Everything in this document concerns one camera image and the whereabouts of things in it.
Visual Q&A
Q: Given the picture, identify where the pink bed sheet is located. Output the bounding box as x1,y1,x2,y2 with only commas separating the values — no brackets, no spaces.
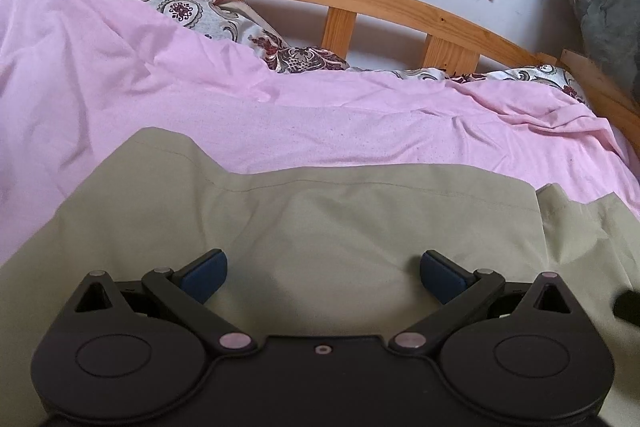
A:
1,0,639,257

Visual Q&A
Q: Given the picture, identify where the wooden bed frame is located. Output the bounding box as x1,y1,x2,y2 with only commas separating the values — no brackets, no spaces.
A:
292,0,639,145

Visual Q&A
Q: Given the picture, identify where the floral patterned pillow right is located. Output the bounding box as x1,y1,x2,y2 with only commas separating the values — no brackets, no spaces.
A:
349,63,591,108

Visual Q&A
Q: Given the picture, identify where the floral patterned pillow left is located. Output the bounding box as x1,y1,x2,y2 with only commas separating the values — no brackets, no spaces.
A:
138,0,349,74

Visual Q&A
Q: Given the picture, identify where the olive brown grey hooded jacket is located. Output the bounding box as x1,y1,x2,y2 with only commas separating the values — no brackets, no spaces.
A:
1,129,639,426

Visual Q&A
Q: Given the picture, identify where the floral patterned pillow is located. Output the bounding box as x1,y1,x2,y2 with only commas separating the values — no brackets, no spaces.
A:
138,0,349,74
349,63,591,108

